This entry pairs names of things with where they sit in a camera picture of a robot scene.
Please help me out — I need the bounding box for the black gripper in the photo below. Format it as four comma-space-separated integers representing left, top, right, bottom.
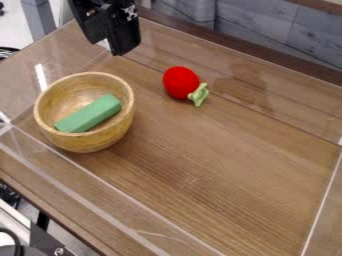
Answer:
67, 0, 141, 56

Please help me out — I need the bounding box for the green rectangular block stick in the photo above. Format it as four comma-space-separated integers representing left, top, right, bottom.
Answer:
55, 94, 122, 133

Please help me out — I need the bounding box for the brown wooden bowl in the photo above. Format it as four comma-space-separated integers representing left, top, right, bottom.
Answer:
34, 72, 135, 153

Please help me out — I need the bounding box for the red plush strawberry toy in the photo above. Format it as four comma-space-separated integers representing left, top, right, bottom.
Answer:
163, 66, 210, 107

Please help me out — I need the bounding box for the black equipment bottom left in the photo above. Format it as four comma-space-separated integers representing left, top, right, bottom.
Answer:
0, 223, 78, 256

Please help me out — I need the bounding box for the clear acrylic front wall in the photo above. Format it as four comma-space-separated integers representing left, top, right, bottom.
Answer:
0, 123, 224, 256

